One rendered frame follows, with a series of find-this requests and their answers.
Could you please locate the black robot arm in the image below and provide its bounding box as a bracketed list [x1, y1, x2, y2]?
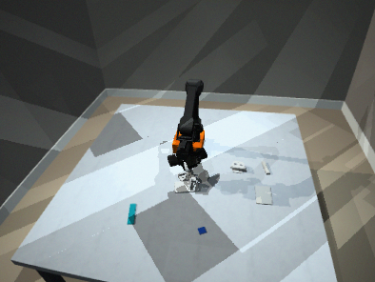
[176, 79, 204, 169]

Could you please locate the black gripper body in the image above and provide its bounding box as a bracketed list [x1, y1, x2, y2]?
[168, 146, 207, 167]

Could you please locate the blue flat plate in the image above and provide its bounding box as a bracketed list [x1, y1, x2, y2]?
[198, 227, 207, 234]

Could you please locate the teal rectangular bar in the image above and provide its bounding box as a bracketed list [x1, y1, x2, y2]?
[128, 203, 137, 225]

